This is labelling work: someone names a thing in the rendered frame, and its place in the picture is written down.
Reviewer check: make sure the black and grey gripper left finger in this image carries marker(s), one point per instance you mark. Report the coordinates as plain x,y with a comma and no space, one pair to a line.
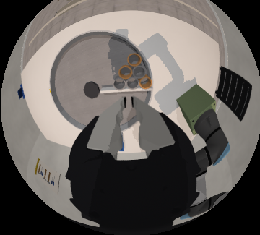
102,134

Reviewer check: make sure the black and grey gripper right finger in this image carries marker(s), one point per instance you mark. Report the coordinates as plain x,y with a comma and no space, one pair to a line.
158,132

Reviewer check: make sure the grey metal sleeve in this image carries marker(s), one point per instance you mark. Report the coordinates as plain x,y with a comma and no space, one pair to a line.
134,86
119,87
140,75

